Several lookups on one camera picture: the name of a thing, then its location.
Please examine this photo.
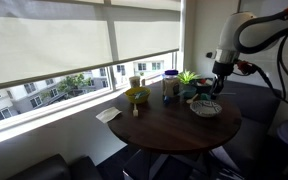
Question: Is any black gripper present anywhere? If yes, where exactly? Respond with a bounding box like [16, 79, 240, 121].
[210, 73, 226, 101]

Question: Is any teal blue scoop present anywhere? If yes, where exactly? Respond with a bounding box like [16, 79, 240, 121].
[199, 92, 213, 102]

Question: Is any large dark bowl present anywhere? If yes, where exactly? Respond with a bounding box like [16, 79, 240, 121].
[191, 77, 216, 95]

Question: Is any small teal bowl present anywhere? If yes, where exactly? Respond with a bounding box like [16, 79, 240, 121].
[179, 84, 198, 99]

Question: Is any yellow bowl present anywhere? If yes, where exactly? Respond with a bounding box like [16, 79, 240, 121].
[124, 86, 152, 105]

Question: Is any white plastic scoop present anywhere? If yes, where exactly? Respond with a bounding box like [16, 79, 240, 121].
[132, 103, 140, 118]

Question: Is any grey plate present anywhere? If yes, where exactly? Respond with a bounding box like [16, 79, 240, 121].
[189, 99, 224, 118]

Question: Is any wooden spoon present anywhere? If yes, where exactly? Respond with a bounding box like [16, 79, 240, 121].
[185, 93, 200, 105]

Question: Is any green spiky plant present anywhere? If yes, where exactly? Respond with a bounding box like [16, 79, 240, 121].
[176, 69, 202, 86]

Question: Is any clear jar blue lid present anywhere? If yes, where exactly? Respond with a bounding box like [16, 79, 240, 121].
[161, 69, 181, 98]

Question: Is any dark blue sofa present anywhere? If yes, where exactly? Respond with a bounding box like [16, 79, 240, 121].
[213, 79, 284, 176]

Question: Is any round dark wooden table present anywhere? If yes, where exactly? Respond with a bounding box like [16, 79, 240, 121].
[107, 80, 243, 180]

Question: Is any white paper cup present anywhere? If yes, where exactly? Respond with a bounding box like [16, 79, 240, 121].
[128, 75, 142, 89]

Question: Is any white paper napkin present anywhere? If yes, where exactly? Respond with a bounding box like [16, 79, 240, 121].
[95, 106, 123, 124]

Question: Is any white roller blind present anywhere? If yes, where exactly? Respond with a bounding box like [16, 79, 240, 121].
[0, 0, 182, 92]

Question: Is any black leather chair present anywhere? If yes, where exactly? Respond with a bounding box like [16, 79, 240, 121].
[6, 153, 104, 180]

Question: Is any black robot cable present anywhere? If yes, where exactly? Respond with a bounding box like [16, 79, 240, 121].
[250, 33, 288, 114]

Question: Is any frosted glass wall panel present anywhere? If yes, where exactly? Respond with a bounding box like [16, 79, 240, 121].
[237, 0, 288, 14]

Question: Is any window frame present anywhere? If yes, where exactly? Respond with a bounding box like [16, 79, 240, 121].
[0, 0, 189, 149]

